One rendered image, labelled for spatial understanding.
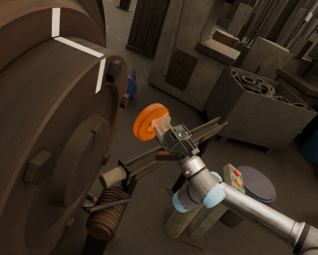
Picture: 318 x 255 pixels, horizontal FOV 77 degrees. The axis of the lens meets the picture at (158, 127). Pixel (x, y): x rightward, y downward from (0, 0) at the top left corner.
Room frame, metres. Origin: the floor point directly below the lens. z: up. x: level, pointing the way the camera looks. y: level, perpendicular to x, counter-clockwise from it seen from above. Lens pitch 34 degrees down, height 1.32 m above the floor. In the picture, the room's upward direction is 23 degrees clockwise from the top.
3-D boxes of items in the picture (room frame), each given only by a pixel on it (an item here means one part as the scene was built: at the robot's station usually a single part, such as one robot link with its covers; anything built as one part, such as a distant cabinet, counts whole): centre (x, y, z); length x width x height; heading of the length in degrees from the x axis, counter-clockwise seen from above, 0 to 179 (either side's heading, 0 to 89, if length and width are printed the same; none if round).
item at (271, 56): (4.31, -1.55, 0.55); 1.10 x 0.53 x 1.10; 21
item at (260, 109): (2.65, -1.04, 0.39); 1.03 x 0.83 x 0.77; 106
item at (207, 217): (0.87, -0.53, 0.31); 0.24 x 0.16 x 0.62; 1
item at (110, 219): (0.50, 0.06, 0.27); 0.22 x 0.13 x 0.53; 1
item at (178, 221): (0.82, -0.37, 0.26); 0.12 x 0.12 x 0.52
